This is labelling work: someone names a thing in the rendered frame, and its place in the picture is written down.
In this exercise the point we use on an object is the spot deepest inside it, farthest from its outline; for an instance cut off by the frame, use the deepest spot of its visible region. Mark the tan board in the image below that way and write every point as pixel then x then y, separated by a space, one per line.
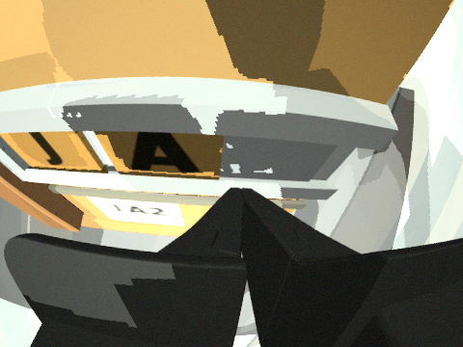
pixel 294 85

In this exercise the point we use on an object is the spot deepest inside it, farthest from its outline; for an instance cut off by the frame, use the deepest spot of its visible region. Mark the white paper ticket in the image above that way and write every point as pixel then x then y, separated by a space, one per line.
pixel 147 212

